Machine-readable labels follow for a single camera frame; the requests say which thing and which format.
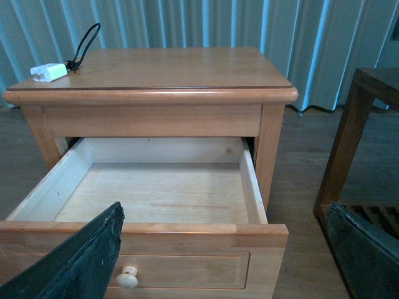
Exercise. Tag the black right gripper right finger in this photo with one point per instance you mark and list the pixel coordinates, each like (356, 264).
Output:
(367, 256)

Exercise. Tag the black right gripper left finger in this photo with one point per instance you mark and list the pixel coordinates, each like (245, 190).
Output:
(80, 267)

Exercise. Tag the round drawer knob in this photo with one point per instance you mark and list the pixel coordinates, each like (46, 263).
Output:
(128, 278)

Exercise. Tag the wooden drawer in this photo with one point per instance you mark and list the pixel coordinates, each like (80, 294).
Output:
(194, 227)

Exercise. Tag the white charger adapter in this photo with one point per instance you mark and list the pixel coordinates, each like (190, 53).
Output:
(48, 72)

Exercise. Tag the dark wooden side table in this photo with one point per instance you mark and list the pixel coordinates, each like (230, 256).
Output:
(367, 85)

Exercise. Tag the light wooden nightstand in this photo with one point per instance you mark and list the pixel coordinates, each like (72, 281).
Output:
(175, 92)

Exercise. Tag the light blue curtain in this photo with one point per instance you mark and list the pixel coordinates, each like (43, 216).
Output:
(317, 45)

